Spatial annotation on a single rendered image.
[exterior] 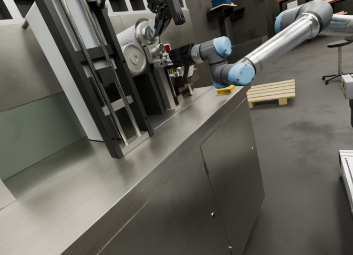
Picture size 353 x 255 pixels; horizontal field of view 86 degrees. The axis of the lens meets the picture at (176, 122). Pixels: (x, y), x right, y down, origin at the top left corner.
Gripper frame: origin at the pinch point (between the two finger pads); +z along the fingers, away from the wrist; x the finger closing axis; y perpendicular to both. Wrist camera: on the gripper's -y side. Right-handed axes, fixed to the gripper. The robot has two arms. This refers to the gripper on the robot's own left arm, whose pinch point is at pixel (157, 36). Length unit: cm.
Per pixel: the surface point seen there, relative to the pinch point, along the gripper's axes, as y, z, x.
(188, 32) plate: 25, 27, -80
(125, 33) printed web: 12.5, 6.5, 6.4
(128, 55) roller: -0.5, 6.1, 16.0
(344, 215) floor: -135, 30, -39
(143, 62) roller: -3.9, 8.9, 9.7
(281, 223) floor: -116, 53, -21
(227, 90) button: -37.8, 3.7, -11.0
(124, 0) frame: 46, 11, -23
